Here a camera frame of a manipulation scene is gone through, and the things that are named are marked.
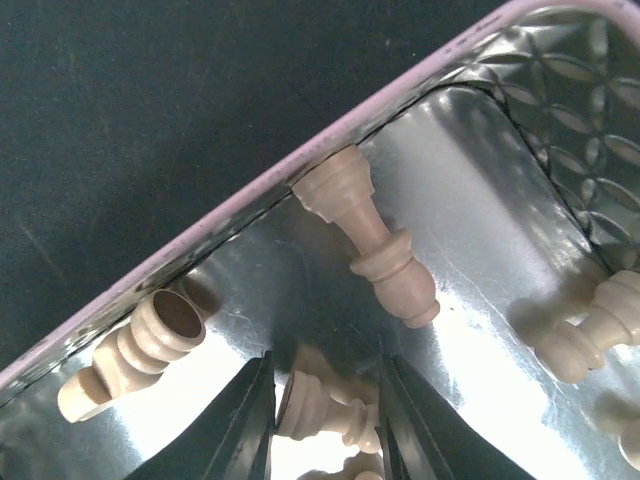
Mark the pink metal tray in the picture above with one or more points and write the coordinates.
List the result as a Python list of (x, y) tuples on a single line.
[(151, 145)]

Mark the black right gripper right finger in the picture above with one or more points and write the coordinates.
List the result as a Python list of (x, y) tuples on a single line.
[(423, 437)]

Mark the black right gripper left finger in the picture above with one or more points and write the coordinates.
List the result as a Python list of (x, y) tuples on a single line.
[(230, 439)]

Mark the light chess pawn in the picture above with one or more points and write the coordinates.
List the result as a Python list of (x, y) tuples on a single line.
[(317, 399)]

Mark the light chess piece in tray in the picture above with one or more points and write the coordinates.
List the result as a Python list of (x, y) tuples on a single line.
[(339, 191), (570, 351), (163, 328)]

